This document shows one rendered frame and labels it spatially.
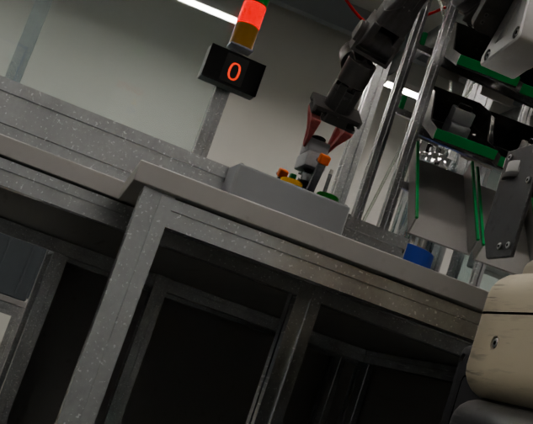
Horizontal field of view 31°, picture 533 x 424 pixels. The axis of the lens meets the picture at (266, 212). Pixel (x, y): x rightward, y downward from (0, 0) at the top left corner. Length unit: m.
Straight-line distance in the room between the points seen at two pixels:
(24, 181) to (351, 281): 0.53
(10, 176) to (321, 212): 0.51
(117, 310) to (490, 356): 0.57
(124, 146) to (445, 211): 0.70
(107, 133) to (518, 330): 0.94
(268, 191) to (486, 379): 0.79
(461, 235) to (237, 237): 0.71
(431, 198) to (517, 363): 1.17
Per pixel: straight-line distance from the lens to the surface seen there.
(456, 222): 1.96
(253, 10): 2.01
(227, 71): 1.97
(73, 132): 1.61
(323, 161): 1.81
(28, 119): 1.61
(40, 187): 1.54
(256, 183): 1.59
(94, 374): 1.29
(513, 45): 1.22
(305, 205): 1.61
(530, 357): 0.83
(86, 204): 1.54
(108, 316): 1.28
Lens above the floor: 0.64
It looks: 9 degrees up
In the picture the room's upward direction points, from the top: 19 degrees clockwise
